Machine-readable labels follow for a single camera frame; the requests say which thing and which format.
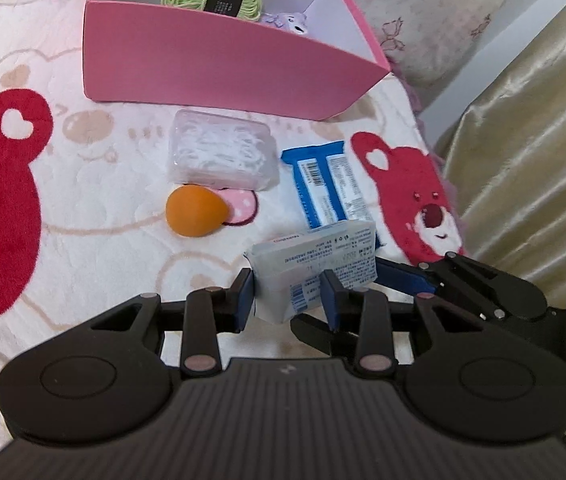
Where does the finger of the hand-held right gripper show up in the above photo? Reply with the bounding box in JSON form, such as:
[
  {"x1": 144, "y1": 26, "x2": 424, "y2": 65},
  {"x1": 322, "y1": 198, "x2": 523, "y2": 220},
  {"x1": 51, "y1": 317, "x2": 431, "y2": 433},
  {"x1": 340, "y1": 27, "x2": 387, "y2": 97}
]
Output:
[
  {"x1": 375, "y1": 251, "x2": 549, "y2": 322},
  {"x1": 290, "y1": 312, "x2": 360, "y2": 362}
]

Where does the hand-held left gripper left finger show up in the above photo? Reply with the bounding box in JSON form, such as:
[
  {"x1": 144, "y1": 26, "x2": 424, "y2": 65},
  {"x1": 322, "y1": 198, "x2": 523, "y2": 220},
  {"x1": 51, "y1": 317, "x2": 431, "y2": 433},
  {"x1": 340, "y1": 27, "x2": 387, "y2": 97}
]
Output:
[{"x1": 90, "y1": 267, "x2": 255, "y2": 379}]

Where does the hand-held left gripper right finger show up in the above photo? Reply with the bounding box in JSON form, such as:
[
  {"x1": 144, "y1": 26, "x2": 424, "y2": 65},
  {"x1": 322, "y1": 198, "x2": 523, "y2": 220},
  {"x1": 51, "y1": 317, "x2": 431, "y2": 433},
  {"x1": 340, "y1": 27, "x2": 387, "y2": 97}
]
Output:
[{"x1": 320, "y1": 268, "x2": 487, "y2": 379}]

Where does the white tissue packet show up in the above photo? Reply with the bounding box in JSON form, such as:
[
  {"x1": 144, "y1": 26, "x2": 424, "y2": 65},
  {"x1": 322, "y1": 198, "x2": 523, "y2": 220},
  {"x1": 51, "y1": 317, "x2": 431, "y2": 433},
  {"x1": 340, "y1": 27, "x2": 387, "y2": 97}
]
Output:
[{"x1": 244, "y1": 218, "x2": 380, "y2": 324}]

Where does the orange makeup sponge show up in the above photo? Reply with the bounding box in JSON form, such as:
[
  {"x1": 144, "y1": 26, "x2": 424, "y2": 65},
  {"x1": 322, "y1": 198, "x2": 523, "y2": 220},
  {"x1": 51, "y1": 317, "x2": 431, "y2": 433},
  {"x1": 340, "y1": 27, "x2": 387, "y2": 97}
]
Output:
[{"x1": 165, "y1": 184, "x2": 234, "y2": 237}]

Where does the blue wipes packet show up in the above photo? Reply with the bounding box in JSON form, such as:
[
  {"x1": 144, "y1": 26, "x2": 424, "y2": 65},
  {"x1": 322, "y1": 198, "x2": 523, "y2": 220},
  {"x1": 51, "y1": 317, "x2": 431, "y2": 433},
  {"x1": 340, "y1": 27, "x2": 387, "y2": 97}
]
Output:
[{"x1": 281, "y1": 140, "x2": 384, "y2": 249}]

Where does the clear plastic box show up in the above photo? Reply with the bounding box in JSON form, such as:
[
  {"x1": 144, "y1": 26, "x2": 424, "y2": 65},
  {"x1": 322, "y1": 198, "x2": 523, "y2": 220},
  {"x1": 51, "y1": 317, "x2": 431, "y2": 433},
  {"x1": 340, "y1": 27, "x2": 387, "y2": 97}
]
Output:
[{"x1": 166, "y1": 108, "x2": 281, "y2": 192}]

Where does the pink cardboard box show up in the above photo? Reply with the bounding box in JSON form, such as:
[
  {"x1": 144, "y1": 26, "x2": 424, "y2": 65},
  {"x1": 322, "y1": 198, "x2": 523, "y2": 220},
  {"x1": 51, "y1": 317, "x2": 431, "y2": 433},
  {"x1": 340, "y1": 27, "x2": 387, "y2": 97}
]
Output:
[{"x1": 82, "y1": 0, "x2": 392, "y2": 122}]

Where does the purple plush toy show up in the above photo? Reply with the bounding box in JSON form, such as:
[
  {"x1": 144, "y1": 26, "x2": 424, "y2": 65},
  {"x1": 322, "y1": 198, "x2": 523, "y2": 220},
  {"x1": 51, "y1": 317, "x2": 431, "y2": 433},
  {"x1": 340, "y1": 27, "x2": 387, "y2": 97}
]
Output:
[{"x1": 257, "y1": 8, "x2": 310, "y2": 37}]

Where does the bear printed blanket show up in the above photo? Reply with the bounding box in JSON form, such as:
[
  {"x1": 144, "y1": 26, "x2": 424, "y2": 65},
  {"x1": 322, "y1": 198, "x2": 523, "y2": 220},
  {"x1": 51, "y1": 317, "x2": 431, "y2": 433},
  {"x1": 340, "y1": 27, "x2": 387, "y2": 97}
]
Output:
[{"x1": 0, "y1": 0, "x2": 470, "y2": 463}]

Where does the gold curtain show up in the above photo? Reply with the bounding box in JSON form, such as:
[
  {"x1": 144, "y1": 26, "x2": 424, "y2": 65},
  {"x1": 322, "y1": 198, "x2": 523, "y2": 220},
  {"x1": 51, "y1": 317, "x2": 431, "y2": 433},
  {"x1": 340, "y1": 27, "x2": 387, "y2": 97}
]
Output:
[{"x1": 432, "y1": 0, "x2": 566, "y2": 302}]

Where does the pink floral pillow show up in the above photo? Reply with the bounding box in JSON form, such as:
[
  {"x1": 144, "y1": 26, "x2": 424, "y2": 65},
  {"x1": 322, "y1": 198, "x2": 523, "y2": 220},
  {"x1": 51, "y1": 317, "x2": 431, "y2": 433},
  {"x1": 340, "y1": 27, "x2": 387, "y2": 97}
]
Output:
[{"x1": 320, "y1": 0, "x2": 515, "y2": 87}]

